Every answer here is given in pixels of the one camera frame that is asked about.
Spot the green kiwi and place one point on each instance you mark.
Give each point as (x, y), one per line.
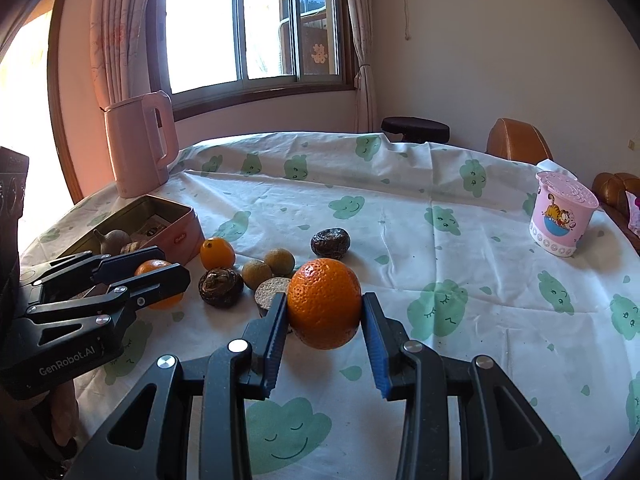
(279, 261)
(256, 273)

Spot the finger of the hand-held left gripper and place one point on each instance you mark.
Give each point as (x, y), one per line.
(125, 262)
(160, 282)

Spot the green kiwi right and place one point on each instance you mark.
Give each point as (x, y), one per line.
(279, 261)

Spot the pink electric kettle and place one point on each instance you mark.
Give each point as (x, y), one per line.
(137, 150)

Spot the white window decal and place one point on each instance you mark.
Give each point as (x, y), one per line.
(318, 53)

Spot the pink cartoon cat cup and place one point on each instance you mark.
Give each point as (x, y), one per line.
(557, 217)

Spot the printed paper packet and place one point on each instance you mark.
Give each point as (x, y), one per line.
(152, 225)

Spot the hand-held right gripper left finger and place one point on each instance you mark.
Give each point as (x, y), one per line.
(276, 345)

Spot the black round stool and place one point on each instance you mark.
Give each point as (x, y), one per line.
(415, 129)

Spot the dark brown water chestnut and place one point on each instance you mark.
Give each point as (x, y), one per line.
(221, 286)
(330, 243)

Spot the pink cloth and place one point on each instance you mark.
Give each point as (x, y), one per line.
(635, 212)

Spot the small smooth orange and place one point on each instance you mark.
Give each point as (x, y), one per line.
(150, 266)
(217, 254)

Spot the brown leather chair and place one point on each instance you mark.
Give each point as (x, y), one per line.
(517, 142)

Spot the brown leather sofa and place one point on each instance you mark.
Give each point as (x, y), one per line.
(617, 192)

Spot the person's left forearm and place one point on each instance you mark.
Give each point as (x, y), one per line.
(65, 410)

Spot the tan round bulb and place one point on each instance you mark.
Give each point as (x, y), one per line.
(114, 242)

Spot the green kiwi left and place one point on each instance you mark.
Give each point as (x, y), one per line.
(256, 273)

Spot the sliding glass window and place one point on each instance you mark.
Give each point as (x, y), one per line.
(250, 30)

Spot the pale tied curtain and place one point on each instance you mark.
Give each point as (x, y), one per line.
(362, 50)

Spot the white tissue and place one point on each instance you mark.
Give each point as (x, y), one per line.
(552, 166)

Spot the large pitted orange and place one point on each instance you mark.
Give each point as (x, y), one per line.
(324, 305)

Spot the pink floral curtain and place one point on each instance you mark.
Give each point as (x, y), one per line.
(120, 30)

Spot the tan knobby root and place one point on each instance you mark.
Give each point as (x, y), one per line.
(134, 248)

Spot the pink tin box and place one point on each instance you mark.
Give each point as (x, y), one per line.
(180, 232)

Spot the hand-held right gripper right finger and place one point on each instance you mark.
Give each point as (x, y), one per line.
(374, 345)

